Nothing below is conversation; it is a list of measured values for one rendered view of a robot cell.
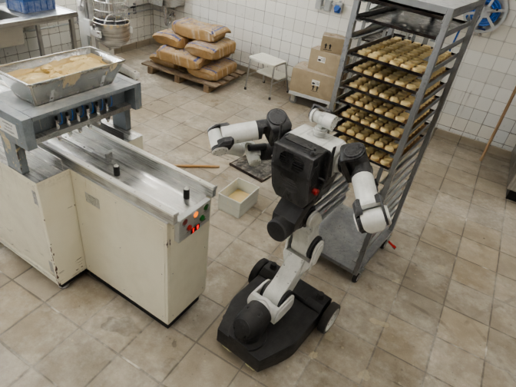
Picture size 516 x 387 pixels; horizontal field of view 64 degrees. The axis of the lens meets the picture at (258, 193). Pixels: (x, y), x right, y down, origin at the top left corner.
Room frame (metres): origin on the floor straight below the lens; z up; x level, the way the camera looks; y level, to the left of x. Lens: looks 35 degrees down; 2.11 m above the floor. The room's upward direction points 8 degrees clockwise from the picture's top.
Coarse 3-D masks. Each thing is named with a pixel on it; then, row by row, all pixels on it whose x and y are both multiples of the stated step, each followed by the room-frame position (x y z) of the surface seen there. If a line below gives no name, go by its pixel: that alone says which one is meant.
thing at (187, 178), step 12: (0, 84) 2.56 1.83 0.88; (84, 132) 2.16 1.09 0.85; (96, 132) 2.11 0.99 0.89; (108, 144) 2.07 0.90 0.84; (120, 144) 2.02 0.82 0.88; (132, 156) 1.98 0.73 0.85; (144, 156) 1.93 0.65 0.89; (156, 168) 1.89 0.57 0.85; (168, 168) 1.85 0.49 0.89; (180, 180) 1.81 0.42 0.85; (192, 180) 1.77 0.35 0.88; (204, 180) 1.76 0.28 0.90; (204, 192) 1.73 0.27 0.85
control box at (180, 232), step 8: (200, 200) 1.67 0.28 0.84; (208, 200) 1.68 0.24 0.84; (192, 208) 1.60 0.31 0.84; (200, 208) 1.62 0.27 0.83; (208, 208) 1.68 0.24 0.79; (184, 216) 1.53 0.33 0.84; (192, 216) 1.57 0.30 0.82; (200, 216) 1.62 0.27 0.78; (208, 216) 1.68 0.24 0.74; (176, 224) 1.49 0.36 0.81; (192, 224) 1.57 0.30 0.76; (200, 224) 1.63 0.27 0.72; (176, 232) 1.49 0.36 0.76; (184, 232) 1.52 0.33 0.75; (176, 240) 1.49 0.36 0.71
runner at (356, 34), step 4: (364, 28) 2.39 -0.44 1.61; (368, 28) 2.44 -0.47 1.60; (372, 28) 2.50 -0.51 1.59; (376, 28) 2.54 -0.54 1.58; (380, 28) 2.58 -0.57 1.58; (384, 28) 2.60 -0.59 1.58; (352, 32) 2.28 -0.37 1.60; (356, 32) 2.32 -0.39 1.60; (360, 32) 2.36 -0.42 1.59; (364, 32) 2.41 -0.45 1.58; (368, 32) 2.44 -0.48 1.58; (372, 32) 2.46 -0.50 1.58; (352, 36) 2.29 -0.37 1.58; (356, 36) 2.32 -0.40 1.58; (360, 36) 2.33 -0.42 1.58; (364, 36) 2.35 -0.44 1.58
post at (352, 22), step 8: (352, 8) 2.29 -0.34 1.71; (352, 16) 2.28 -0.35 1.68; (352, 24) 2.28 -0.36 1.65; (344, 48) 2.28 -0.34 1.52; (344, 56) 2.28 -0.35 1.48; (344, 64) 2.28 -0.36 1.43; (336, 80) 2.29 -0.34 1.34; (336, 88) 2.28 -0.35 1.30; (336, 96) 2.28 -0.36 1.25; (328, 112) 2.29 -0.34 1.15
